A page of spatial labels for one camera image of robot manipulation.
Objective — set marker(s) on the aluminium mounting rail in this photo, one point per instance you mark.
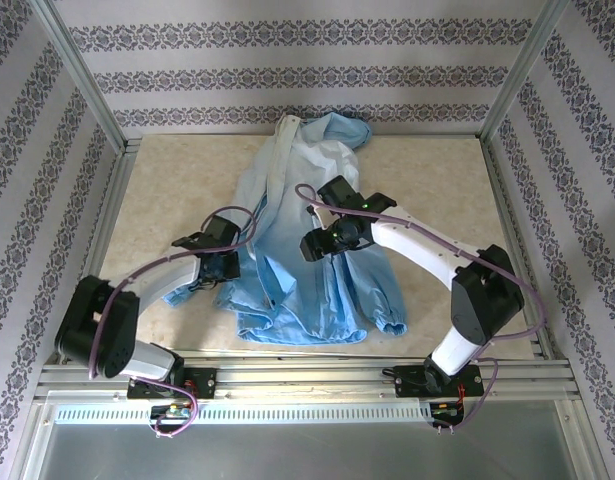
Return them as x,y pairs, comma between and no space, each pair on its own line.
307,380

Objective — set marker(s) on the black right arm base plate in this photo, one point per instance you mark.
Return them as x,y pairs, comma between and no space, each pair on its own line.
409,380

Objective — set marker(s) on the right electronics board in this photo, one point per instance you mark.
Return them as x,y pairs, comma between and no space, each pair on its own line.
444,409

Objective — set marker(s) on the aluminium frame post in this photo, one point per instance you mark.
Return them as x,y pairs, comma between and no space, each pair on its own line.
79,75
522,70

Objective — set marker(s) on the light blue zip jacket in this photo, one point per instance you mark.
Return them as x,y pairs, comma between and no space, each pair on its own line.
312,160

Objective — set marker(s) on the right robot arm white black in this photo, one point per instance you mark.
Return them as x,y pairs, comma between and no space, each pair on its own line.
412,240

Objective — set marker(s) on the left electronics board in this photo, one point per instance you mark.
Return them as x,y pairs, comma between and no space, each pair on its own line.
174,411

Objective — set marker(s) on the grey sheet metal panel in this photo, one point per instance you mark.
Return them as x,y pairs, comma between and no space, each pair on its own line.
307,455

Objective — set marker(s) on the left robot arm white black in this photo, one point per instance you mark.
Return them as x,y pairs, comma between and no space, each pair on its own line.
162,280

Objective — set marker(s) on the electronics board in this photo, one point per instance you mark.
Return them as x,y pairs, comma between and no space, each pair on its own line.
174,411
444,409

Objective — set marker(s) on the aluminium table side rail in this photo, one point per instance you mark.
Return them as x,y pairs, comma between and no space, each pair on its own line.
107,220
517,240

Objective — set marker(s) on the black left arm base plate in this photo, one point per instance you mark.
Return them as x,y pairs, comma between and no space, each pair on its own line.
204,382

